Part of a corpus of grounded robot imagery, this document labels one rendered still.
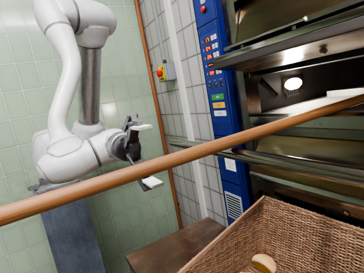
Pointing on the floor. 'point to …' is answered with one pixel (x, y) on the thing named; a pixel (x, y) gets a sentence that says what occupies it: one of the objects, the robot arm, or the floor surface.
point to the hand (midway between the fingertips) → (150, 156)
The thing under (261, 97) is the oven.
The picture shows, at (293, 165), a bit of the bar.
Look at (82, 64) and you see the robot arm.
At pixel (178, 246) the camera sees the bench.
